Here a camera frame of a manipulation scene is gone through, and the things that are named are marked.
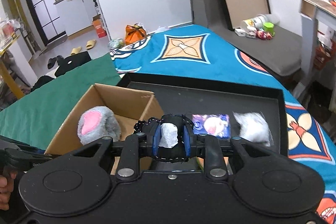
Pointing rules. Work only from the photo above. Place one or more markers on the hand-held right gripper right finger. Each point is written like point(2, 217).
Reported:
point(187, 141)

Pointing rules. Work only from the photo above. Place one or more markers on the white side table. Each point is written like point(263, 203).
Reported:
point(307, 37)

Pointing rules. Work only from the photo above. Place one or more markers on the yellow legged table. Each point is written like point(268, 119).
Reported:
point(10, 82)

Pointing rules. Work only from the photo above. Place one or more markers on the grey plush toy pink patch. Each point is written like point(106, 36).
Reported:
point(101, 124)

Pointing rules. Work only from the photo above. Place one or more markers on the small white box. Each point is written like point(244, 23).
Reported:
point(240, 32)

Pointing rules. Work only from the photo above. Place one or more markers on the grey mattress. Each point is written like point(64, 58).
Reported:
point(275, 53)

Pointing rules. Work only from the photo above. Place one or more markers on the black framed glass door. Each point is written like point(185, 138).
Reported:
point(26, 3)

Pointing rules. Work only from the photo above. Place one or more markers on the white kitchen cabinet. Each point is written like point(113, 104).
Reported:
point(76, 11)

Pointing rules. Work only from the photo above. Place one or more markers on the black fabric pouch white patch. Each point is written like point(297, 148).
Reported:
point(172, 154)

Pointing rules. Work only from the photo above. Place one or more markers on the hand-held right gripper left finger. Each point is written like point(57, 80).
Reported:
point(156, 140)

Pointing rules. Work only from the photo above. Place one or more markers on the green cloth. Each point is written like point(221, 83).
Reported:
point(65, 98)

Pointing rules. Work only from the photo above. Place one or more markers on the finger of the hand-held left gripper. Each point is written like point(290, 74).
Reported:
point(34, 156)

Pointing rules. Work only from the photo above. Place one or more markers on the black clothes pile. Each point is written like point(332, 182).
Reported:
point(43, 81)

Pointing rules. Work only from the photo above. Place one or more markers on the green cup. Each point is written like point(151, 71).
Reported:
point(269, 27)

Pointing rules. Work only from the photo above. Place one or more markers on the black slipper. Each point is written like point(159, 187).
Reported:
point(59, 58)
point(51, 63)

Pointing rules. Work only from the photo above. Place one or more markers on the clear bag of greens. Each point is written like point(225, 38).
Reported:
point(116, 44)

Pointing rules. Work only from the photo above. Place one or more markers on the white plastic bag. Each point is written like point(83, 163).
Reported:
point(163, 29)

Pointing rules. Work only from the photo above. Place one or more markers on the white plastic packet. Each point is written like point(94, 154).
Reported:
point(253, 127)

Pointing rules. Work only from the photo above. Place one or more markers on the orange carton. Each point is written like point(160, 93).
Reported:
point(99, 28)

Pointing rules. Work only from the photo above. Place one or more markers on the small red toy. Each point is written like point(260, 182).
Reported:
point(263, 35)

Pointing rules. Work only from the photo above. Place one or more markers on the shallow black tray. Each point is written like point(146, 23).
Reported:
point(210, 98)

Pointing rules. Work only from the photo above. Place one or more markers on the red basket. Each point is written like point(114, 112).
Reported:
point(321, 56)

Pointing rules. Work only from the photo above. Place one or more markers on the white metal rack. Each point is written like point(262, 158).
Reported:
point(101, 14)

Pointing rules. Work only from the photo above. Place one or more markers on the brown cardboard box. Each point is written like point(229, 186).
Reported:
point(131, 100)

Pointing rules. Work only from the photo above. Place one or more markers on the small white toy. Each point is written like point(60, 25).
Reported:
point(250, 32)

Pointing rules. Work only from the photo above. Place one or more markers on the person's left hand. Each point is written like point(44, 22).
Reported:
point(5, 187)

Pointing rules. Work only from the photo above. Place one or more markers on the labelled plastic bottle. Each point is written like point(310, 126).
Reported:
point(256, 21)

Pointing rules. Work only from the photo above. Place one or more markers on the black laptop bag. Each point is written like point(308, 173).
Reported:
point(73, 62)

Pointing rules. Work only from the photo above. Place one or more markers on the orange gift bag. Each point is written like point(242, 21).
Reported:
point(134, 34)

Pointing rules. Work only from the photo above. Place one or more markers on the blue printed blanket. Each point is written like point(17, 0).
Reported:
point(223, 61)

